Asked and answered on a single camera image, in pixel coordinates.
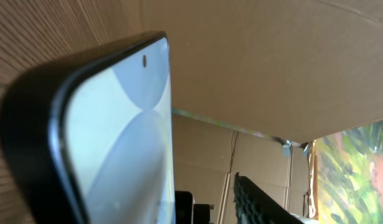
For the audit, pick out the colourful painting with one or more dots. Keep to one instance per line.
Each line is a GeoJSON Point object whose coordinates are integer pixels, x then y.
{"type": "Point", "coordinates": [350, 175]}

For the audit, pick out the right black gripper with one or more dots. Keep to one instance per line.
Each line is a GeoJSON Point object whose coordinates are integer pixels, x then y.
{"type": "Point", "coordinates": [189, 212]}

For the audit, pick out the cardboard wall panel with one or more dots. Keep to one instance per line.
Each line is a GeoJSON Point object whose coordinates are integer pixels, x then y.
{"type": "Point", "coordinates": [263, 80]}

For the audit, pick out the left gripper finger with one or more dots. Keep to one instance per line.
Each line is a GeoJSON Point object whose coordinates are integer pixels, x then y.
{"type": "Point", "coordinates": [254, 206]}

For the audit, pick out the Samsung Galaxy smartphone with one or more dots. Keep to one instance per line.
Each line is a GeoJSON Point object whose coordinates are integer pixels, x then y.
{"type": "Point", "coordinates": [88, 137]}

